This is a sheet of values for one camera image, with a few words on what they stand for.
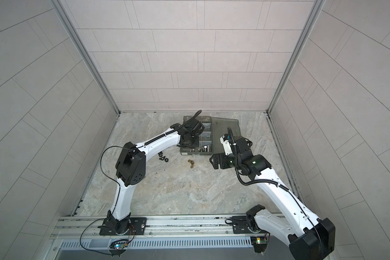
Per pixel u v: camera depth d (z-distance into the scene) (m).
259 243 0.68
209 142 0.97
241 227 0.71
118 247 0.64
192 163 0.91
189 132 0.70
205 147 0.94
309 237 0.36
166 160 0.92
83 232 0.69
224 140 0.68
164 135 0.61
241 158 0.55
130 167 0.52
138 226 0.71
